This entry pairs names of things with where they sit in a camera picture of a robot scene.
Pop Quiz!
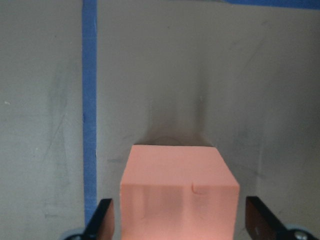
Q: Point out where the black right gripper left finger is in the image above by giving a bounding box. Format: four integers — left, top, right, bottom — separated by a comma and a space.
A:
82, 198, 115, 240

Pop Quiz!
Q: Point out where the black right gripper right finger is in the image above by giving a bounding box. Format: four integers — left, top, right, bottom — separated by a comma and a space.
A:
245, 196, 288, 240

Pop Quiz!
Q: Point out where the orange foam cube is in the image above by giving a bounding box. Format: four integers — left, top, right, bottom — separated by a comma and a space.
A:
120, 144, 240, 240

